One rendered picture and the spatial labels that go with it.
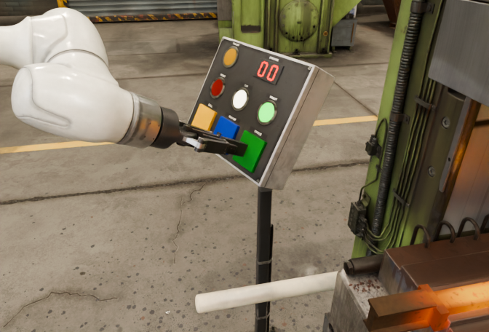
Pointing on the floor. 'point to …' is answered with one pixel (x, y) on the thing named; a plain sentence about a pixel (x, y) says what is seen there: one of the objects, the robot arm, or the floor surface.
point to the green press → (292, 7)
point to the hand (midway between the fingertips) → (232, 146)
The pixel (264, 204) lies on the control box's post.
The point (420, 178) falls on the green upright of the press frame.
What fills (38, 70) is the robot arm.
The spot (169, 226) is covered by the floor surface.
